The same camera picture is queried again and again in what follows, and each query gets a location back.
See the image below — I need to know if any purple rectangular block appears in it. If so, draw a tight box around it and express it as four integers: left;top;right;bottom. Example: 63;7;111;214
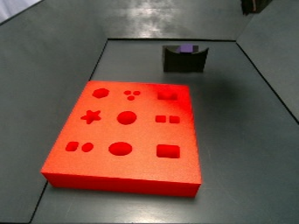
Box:
177;44;196;53

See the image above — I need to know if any black curved fixture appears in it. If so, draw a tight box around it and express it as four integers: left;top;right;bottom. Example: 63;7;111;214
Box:
163;45;210;73

